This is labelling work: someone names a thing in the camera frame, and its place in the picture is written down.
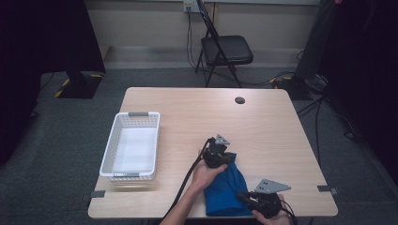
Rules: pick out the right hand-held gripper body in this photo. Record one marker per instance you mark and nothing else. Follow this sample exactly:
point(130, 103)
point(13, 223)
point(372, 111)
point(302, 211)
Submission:
point(267, 201)

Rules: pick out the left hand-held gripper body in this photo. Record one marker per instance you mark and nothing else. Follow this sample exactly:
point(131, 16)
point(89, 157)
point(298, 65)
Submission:
point(216, 154)

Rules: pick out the blue t-shirt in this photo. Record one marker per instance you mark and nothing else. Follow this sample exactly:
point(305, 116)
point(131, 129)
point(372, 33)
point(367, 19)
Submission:
point(226, 190)

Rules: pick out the person's right hand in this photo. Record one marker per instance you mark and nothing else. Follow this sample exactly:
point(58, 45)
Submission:
point(272, 220)

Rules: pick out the person's left hand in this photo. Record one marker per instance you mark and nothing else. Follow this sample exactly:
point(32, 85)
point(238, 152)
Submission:
point(205, 175)

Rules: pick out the black round table grommet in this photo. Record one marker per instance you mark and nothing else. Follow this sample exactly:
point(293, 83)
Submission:
point(240, 100)

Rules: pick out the grey tape strip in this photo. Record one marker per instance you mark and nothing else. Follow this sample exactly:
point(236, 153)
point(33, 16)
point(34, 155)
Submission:
point(97, 193)
point(327, 189)

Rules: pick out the white plastic basket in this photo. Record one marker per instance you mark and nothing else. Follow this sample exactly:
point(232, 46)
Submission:
point(133, 146)

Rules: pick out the black box with yellow tape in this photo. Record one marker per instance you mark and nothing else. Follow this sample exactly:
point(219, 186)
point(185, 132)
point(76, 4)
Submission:
point(292, 87)

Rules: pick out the black folding chair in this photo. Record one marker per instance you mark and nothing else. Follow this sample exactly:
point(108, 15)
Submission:
point(226, 48)

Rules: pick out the grey hanging cloth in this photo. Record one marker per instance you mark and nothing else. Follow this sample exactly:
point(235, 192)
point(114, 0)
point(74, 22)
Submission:
point(316, 40)

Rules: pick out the black stand base yellow tape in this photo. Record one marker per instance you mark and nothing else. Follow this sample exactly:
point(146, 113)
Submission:
point(79, 87)

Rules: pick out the dark curtain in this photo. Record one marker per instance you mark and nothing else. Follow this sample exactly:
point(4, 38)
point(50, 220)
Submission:
point(366, 62)

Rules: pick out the black curtain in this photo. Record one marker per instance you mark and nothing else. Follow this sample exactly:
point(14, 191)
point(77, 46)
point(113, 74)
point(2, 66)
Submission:
point(37, 47)

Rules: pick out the white wall outlet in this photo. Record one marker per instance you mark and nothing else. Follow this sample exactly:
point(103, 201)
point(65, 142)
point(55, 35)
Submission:
point(188, 5)

